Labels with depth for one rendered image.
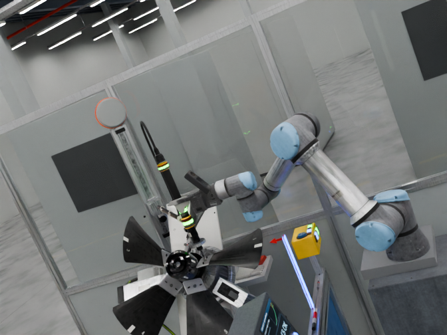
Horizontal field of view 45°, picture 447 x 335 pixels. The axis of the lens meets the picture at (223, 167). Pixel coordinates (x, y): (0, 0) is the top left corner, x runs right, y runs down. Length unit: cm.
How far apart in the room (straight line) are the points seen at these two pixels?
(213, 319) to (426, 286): 81
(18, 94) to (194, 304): 640
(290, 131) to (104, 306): 202
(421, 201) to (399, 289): 96
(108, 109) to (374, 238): 155
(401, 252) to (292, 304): 124
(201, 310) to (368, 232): 76
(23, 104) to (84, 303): 514
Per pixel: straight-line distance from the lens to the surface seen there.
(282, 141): 179
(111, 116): 279
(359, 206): 180
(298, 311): 310
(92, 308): 348
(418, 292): 194
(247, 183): 203
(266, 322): 148
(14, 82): 829
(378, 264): 200
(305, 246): 237
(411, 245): 195
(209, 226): 252
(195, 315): 217
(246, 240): 220
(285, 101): 269
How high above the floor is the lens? 190
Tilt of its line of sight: 10 degrees down
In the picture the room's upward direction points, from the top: 23 degrees counter-clockwise
